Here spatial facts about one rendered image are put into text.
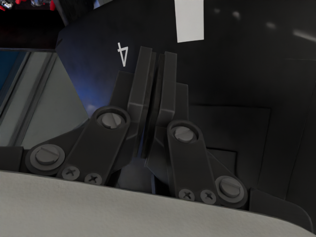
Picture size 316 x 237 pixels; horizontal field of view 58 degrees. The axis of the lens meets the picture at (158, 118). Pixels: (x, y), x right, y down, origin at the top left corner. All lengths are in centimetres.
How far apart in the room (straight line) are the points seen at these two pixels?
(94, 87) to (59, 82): 106
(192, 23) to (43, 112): 107
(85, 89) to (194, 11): 10
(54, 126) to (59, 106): 9
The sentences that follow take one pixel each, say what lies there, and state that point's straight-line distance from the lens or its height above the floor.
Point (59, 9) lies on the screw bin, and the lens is 28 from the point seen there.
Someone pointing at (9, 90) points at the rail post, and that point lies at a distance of 80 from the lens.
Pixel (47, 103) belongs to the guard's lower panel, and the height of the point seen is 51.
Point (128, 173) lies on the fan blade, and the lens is 22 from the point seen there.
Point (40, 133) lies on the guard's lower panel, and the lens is 116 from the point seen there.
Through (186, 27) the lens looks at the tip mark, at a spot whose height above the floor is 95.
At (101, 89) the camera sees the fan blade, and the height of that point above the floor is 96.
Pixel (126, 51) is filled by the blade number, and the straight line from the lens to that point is 19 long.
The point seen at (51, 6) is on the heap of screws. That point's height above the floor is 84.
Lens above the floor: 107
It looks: 30 degrees down
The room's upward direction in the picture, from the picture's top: 172 degrees counter-clockwise
